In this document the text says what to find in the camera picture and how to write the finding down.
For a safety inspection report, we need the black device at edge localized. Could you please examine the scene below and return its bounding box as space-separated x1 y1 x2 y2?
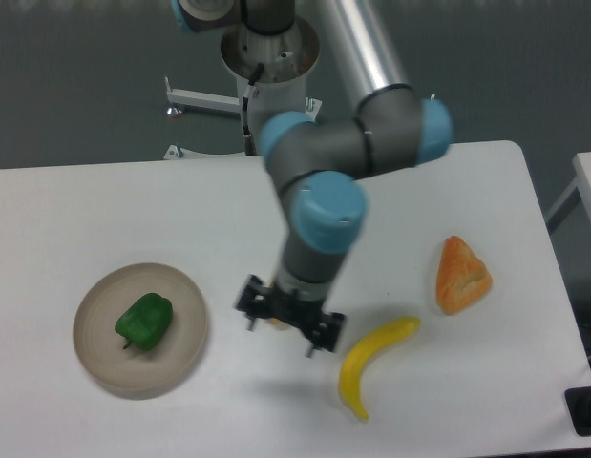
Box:
564 386 591 437

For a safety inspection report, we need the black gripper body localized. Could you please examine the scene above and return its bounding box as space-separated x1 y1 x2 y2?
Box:
259 284 325 341

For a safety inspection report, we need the beige round plate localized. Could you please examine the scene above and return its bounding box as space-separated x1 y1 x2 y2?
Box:
73 263 209 400

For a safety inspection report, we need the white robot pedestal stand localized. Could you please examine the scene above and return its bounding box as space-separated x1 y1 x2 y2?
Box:
165 17 322 156

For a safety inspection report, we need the green bell pepper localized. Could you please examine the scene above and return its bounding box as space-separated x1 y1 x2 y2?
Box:
114 292 173 352

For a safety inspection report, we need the white side table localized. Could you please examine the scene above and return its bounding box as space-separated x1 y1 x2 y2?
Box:
545 151 591 239

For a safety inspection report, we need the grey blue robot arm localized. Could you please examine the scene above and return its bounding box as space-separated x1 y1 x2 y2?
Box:
166 1 453 351

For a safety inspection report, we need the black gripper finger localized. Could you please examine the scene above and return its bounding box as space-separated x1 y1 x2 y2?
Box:
235 275 271 331
304 312 346 359

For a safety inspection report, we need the yellow bell pepper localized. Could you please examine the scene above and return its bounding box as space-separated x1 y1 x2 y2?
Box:
268 318 288 331

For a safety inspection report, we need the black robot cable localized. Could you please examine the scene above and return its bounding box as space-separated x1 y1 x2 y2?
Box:
240 61 266 156

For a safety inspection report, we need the yellow banana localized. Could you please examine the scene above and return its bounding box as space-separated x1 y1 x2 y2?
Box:
338 316 421 421

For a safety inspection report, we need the orange triangular pastry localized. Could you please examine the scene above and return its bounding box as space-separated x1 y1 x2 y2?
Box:
435 236 493 315

